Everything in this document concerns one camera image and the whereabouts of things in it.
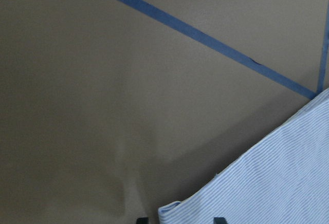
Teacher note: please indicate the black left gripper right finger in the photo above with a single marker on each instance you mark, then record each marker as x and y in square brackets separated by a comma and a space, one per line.
[219, 220]

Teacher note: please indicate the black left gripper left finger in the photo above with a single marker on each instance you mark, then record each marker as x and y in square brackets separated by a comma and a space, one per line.
[142, 220]

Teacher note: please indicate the blue white striped shirt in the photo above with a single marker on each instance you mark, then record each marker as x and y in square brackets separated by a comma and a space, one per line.
[281, 179]

